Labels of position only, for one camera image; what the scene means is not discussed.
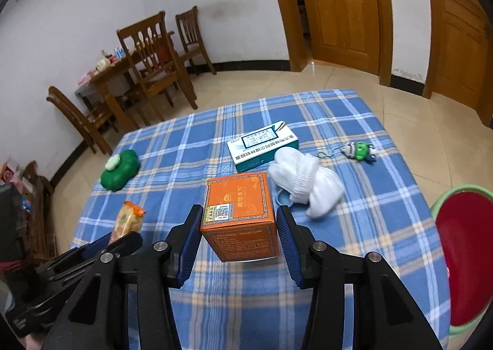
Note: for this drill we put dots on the side wooden chair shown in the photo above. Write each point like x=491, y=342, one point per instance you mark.
x=87, y=124

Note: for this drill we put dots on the white and teal medicine box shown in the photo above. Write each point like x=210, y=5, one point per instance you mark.
x=256, y=148

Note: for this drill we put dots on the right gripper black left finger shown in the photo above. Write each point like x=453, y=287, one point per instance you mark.
x=117, y=288

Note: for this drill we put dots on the blue plaid blanket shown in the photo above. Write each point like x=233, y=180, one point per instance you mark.
x=255, y=304

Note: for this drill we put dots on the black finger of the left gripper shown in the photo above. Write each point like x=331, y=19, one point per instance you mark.
x=84, y=256

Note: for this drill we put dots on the right wooden door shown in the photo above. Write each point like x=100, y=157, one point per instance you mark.
x=460, y=65

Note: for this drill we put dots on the orange snack packet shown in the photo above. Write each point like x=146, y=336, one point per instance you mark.
x=129, y=219

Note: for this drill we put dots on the white cloth bundle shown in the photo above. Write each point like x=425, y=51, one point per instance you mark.
x=306, y=181

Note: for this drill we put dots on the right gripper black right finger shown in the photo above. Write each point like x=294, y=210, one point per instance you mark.
x=385, y=315

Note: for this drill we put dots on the red bucket with green rim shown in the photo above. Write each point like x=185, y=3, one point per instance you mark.
x=463, y=218

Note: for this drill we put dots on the wooden dining table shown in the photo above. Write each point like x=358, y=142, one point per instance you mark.
x=117, y=85

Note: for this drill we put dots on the far wooden chair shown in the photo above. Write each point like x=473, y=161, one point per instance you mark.
x=191, y=39

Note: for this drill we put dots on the near wooden chair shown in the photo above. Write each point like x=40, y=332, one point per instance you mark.
x=154, y=61

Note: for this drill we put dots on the green frog toy keychain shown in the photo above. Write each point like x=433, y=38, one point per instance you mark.
x=359, y=151

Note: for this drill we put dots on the wooden door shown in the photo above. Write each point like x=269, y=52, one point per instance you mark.
x=353, y=33
x=460, y=65

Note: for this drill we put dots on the small blue dish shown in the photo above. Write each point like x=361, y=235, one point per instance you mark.
x=282, y=198

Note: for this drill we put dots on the orange cardboard box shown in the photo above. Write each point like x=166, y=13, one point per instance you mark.
x=238, y=222

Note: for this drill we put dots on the green clover-shaped toy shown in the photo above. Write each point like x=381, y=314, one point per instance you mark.
x=119, y=169

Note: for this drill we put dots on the left wooden door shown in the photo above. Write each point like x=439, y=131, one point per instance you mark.
x=353, y=33

